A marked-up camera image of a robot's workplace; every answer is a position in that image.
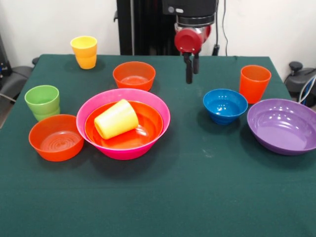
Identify dark green table cloth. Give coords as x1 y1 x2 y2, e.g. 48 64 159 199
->
0 54 316 237

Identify large orange plastic bowl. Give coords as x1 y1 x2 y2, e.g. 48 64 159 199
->
84 100 164 150

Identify black hanging wall cable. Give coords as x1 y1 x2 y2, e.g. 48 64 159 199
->
211 0 229 57

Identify yellow plastic cup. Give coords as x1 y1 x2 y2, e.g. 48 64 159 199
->
70 36 98 70
93 99 139 140

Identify tangle of floor cables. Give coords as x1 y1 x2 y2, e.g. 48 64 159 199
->
299 75 316 107

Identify large pink plastic bowl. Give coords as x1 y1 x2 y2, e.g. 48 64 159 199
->
76 88 171 160

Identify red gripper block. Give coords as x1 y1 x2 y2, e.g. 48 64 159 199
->
174 24 212 85

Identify purple plastic bowl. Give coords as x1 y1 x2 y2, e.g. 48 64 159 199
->
247 98 316 156

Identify green plastic cup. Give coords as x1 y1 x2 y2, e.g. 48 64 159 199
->
24 85 61 122

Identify small orange plastic bowl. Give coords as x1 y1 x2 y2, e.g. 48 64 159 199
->
113 61 157 92
28 114 85 162

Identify blue plastic bowl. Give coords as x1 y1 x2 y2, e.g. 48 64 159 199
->
202 88 249 125

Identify black chair base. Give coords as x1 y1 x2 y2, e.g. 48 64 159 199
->
283 61 316 104
0 65 33 99

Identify orange plastic cup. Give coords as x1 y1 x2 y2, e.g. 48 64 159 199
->
238 65 272 105

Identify black column stand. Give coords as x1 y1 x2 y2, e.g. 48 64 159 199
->
114 0 183 56

